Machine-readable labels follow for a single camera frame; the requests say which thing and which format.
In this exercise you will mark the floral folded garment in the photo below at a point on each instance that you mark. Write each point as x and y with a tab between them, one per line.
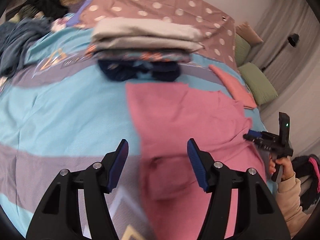
166	55

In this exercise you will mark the cream right sleeve forearm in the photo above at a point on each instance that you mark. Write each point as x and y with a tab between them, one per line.
288	200

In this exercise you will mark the grey curtain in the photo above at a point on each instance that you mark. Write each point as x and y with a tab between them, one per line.
294	73

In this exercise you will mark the blue patterned duvet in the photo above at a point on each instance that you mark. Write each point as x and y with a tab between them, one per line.
62	112

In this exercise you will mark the black floor lamp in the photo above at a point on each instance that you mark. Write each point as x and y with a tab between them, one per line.
291	40

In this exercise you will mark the black clothes pile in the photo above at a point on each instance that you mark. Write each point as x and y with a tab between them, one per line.
53	9

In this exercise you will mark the pink polka-dot sheet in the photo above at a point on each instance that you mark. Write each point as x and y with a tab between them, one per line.
215	25

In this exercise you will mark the tan pillow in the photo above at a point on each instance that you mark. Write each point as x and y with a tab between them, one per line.
248	34

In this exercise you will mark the navy star folded garment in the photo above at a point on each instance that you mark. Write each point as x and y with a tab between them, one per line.
126	70

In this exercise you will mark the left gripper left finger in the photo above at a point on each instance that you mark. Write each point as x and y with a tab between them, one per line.
57	215

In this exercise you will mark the green pillow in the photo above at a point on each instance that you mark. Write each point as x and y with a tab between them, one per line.
261	88
242	49

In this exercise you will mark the teal blue blanket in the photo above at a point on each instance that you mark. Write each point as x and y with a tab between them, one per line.
16	38

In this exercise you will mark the person's right hand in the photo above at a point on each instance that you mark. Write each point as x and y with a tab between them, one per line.
285	163

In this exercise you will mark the salmon folded garment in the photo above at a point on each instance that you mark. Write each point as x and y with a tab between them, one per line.
238	91

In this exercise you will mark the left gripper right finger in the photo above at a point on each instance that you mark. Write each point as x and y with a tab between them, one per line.
258	215

